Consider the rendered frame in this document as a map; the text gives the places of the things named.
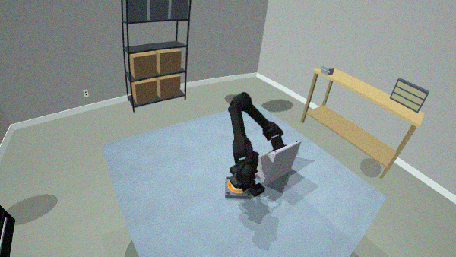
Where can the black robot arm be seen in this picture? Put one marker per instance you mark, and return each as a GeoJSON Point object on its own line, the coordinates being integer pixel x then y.
{"type": "Point", "coordinates": [242, 146]}

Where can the orange round plate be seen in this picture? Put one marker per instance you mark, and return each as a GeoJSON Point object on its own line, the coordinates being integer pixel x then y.
{"type": "Point", "coordinates": [237, 191]}

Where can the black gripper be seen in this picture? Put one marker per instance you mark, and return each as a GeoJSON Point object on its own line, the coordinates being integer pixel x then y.
{"type": "Point", "coordinates": [255, 189]}

